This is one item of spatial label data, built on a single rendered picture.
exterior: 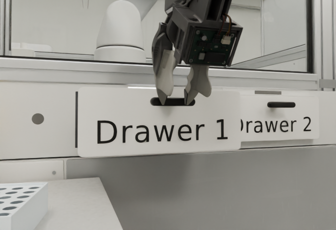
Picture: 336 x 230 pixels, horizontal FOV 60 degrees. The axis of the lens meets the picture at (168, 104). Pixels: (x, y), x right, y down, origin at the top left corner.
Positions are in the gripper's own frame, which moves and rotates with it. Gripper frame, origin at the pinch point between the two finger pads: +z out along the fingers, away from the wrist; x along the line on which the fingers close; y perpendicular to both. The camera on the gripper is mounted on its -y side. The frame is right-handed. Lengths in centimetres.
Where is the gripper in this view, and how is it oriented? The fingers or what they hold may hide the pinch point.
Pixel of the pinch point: (175, 94)
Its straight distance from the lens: 45.9
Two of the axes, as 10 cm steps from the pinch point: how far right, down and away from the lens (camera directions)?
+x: 9.5, 0.1, 3.2
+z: -1.8, 8.3, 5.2
